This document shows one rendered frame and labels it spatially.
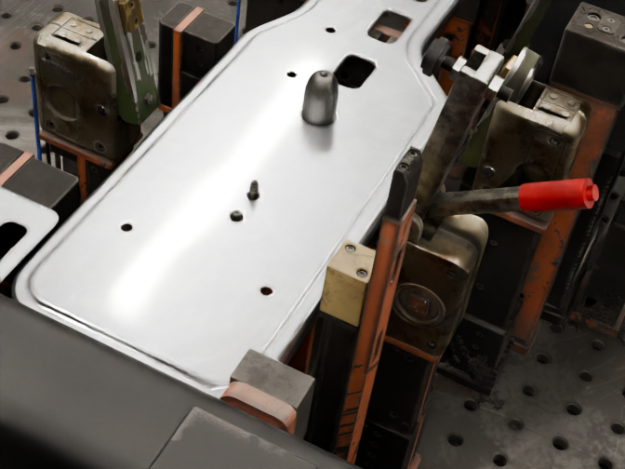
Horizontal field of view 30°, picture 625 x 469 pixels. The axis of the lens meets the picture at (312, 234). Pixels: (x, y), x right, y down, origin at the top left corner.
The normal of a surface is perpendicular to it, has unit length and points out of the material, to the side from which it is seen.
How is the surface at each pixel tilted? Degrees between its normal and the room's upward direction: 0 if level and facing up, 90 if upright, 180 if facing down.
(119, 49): 90
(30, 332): 0
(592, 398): 0
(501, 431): 0
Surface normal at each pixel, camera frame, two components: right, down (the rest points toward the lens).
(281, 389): 0.11, -0.69
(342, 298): -0.44, 0.62
